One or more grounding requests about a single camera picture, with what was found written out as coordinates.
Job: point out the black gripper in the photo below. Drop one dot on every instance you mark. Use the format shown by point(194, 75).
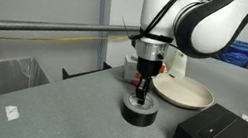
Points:
point(148, 68)

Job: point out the black masking tape roll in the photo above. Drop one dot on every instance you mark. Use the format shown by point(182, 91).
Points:
point(138, 117)

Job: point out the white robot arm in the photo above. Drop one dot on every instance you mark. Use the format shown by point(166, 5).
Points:
point(219, 24)

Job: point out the cream plate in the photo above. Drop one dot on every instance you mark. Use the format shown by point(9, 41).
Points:
point(184, 92)

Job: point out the white box with red dot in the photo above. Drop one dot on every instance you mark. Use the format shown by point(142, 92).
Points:
point(129, 68)

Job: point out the blue lined trash bin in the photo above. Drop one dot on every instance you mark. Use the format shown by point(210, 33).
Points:
point(240, 53)

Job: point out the small white paper scrap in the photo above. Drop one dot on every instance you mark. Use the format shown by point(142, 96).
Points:
point(245, 117)

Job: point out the grey metal pole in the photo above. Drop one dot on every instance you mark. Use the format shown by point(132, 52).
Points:
point(53, 26)

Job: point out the blue wall strip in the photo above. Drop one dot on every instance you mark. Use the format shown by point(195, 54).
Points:
point(106, 2)

